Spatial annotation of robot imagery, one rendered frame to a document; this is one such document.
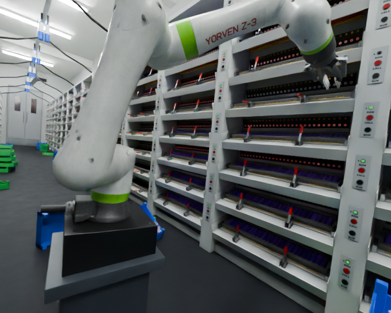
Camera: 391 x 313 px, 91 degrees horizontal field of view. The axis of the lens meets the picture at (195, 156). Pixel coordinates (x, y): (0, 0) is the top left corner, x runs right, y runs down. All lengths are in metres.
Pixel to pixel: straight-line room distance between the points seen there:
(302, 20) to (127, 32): 0.45
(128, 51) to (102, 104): 0.13
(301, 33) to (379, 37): 0.38
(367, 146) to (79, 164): 0.91
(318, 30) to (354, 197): 0.58
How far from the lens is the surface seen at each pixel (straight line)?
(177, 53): 0.69
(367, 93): 0.94
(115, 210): 0.70
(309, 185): 0.99
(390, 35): 1.00
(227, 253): 1.30
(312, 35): 0.69
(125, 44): 0.53
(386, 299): 0.67
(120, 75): 0.52
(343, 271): 1.00
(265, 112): 1.05
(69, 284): 0.67
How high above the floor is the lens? 0.66
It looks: 3 degrees down
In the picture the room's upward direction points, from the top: 6 degrees clockwise
